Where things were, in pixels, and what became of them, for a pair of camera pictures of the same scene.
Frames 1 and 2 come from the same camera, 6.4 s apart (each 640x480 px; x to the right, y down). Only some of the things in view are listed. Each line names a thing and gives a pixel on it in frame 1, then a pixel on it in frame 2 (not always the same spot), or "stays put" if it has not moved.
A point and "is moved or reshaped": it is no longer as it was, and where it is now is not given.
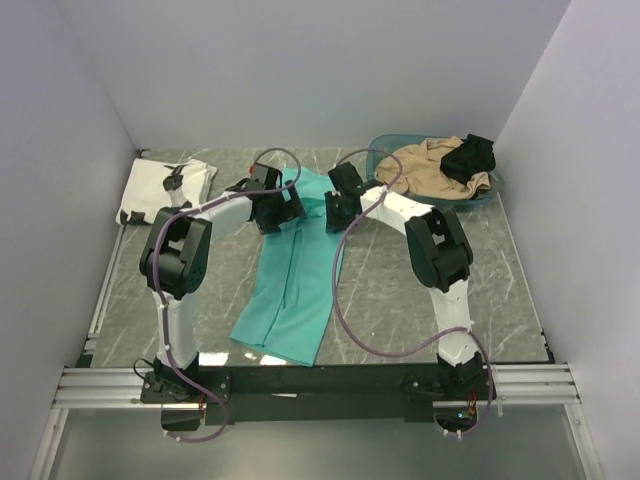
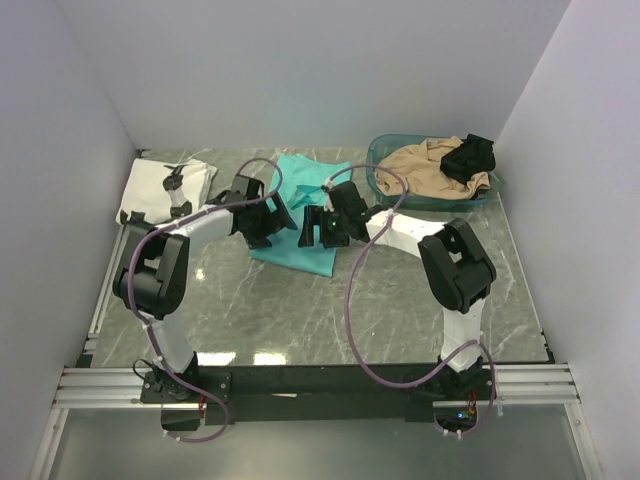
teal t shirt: (293, 296) is moved or reshaped
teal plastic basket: (384, 145) stays put
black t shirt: (475, 155) stays put
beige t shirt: (418, 170) stays put
